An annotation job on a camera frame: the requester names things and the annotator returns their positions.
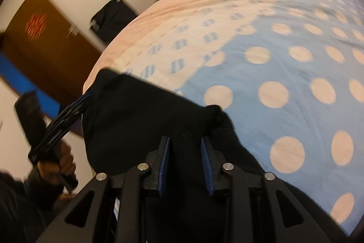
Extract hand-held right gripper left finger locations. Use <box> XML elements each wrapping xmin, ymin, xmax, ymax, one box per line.
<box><xmin>35</xmin><ymin>136</ymin><xmax>171</xmax><ymax>243</ymax></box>

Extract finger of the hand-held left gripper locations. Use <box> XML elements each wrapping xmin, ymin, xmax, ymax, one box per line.
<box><xmin>28</xmin><ymin>93</ymin><xmax>95</xmax><ymax>164</ymax></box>

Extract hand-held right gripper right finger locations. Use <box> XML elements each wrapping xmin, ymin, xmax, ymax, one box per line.
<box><xmin>200</xmin><ymin>136</ymin><xmax>351</xmax><ymax>243</ymax></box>

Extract black pants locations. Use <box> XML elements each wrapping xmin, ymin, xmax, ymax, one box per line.
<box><xmin>81</xmin><ymin>68</ymin><xmax>273</xmax><ymax>243</ymax></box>

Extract person's left forearm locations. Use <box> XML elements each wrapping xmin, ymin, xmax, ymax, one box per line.
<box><xmin>0</xmin><ymin>166</ymin><xmax>65</xmax><ymax>243</ymax></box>

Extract person's left hand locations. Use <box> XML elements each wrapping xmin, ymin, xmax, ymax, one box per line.
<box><xmin>37</xmin><ymin>143</ymin><xmax>77</xmax><ymax>184</ymax></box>

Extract blue band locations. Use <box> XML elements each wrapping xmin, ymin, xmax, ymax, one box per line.
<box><xmin>0</xmin><ymin>52</ymin><xmax>61</xmax><ymax>119</ymax></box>

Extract brown wooden door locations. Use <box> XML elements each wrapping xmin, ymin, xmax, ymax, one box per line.
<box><xmin>0</xmin><ymin>0</ymin><xmax>106</xmax><ymax>139</ymax></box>

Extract red door decoration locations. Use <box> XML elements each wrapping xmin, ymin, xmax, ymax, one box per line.
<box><xmin>25</xmin><ymin>13</ymin><xmax>48</xmax><ymax>39</ymax></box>

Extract dark bag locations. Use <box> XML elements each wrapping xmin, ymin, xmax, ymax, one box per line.
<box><xmin>89</xmin><ymin>0</ymin><xmax>140</xmax><ymax>47</ymax></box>

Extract blue polka dot bed sheet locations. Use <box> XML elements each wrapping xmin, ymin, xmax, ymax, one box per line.
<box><xmin>82</xmin><ymin>0</ymin><xmax>364</xmax><ymax>235</ymax></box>

